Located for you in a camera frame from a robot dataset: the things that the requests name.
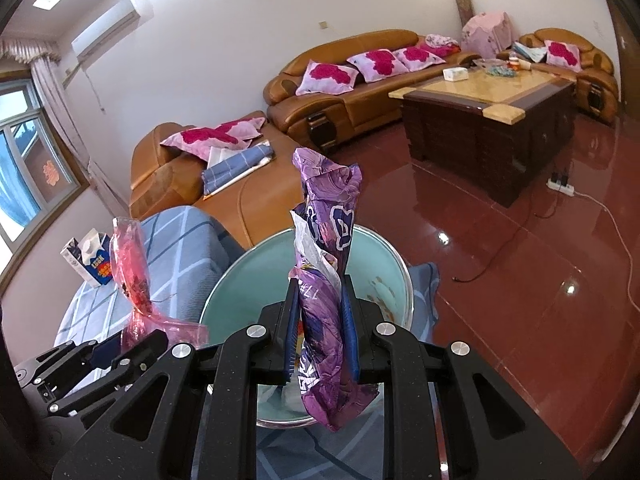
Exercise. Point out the brown leather chaise sofa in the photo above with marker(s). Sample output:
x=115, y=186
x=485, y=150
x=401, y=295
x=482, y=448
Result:
x=165, y=180

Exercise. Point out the white black carton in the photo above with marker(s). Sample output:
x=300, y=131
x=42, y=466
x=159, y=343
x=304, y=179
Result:
x=72, y=257

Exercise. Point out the pile of teal candies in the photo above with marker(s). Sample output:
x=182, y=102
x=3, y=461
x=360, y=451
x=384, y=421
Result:
x=500, y=71

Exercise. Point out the large pink floral pillow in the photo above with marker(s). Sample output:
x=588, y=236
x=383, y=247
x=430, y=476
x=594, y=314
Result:
x=205, y=135

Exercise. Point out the rolled bamboo mat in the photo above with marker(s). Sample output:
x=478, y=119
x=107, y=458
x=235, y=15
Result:
x=462, y=7

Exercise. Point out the purple snack wrapper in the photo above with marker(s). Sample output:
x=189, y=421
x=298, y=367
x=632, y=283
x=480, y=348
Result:
x=325, y=240

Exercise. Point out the light blue clothes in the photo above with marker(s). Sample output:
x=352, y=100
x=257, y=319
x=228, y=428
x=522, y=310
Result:
x=527, y=52

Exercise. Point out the long brown leather sofa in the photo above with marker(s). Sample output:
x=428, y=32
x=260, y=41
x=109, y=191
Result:
x=350, y=105

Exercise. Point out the brown leather armchair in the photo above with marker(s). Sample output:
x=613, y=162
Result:
x=600, y=80

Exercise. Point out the teal trash bin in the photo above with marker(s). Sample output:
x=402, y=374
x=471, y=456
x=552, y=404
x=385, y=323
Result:
x=240, y=285

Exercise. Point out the pink floral blanket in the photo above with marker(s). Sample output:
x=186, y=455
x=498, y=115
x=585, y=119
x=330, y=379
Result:
x=442, y=42

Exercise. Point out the pink cloth cover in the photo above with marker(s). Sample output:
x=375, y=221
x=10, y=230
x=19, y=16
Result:
x=487, y=35

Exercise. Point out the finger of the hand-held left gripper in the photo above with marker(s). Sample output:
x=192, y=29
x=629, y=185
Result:
x=107, y=349
x=145, y=351

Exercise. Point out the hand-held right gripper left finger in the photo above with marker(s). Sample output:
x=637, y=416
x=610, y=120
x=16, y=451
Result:
x=291, y=340

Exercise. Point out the blue white milk carton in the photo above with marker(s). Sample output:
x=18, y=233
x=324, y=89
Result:
x=97, y=265

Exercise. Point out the folded blue plaid cloth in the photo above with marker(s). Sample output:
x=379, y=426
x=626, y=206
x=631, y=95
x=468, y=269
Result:
x=230, y=167

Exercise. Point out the white air conditioner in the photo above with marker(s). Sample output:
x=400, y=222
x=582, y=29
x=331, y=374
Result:
x=105, y=25

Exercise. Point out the pink plastic bag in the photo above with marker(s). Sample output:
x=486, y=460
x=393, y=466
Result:
x=131, y=260

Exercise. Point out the folded white cloth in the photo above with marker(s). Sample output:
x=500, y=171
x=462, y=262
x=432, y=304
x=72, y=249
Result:
x=220, y=155

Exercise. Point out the pink window decal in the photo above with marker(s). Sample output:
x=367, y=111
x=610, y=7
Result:
x=49, y=172

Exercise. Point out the white tissue box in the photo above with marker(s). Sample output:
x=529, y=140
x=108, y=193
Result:
x=455, y=74

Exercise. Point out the red cup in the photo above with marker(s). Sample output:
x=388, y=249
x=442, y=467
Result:
x=513, y=64

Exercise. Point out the blue plaid tablecloth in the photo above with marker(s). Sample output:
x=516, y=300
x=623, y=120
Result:
x=170, y=250

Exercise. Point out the dark wooden coffee table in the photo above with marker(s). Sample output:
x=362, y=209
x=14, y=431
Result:
x=465, y=145

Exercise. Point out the white power strip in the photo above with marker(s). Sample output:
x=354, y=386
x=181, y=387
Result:
x=562, y=186

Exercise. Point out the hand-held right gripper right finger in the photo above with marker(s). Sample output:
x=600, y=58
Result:
x=350, y=340

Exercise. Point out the window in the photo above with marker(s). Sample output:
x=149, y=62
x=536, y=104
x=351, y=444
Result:
x=25, y=160

